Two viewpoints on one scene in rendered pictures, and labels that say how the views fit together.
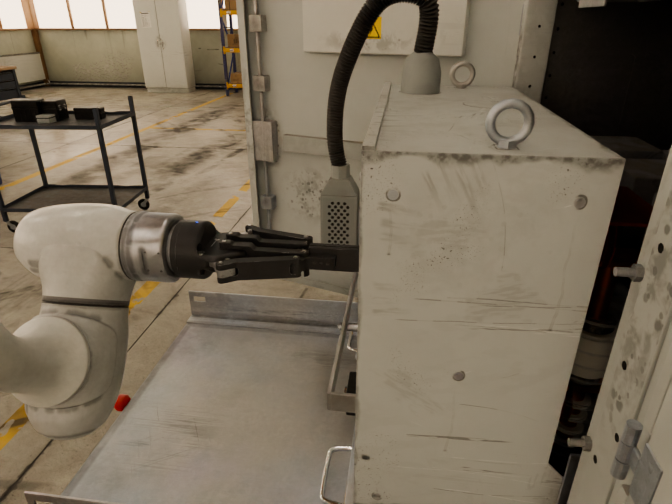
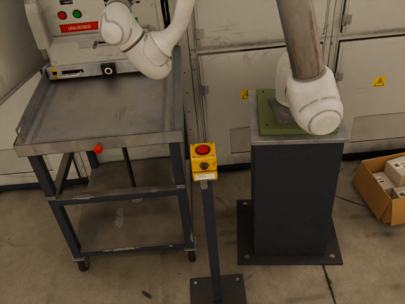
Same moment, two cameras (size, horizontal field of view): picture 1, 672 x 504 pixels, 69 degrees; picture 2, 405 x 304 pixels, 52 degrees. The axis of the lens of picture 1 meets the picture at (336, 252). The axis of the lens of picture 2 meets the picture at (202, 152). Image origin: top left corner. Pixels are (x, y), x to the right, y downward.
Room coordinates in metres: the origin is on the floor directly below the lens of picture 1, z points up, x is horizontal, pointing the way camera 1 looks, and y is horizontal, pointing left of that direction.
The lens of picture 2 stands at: (0.51, 1.64, 1.75)
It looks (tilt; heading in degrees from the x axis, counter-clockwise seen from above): 40 degrees down; 263
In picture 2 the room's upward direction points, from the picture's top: 6 degrees counter-clockwise
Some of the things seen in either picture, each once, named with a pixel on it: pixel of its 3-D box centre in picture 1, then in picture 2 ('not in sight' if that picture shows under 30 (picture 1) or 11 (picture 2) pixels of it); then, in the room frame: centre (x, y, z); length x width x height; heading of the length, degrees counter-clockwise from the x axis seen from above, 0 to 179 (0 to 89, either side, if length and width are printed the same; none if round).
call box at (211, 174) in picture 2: not in sight; (204, 161); (0.39, 0.63, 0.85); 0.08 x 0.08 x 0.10; 82
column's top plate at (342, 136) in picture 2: not in sight; (293, 114); (-0.04, 0.31, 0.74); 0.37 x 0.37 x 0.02; 77
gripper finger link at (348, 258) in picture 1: (337, 259); not in sight; (0.54, 0.00, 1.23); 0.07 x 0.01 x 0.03; 82
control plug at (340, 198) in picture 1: (341, 220); (39, 24); (0.90, -0.01, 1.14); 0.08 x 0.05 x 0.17; 82
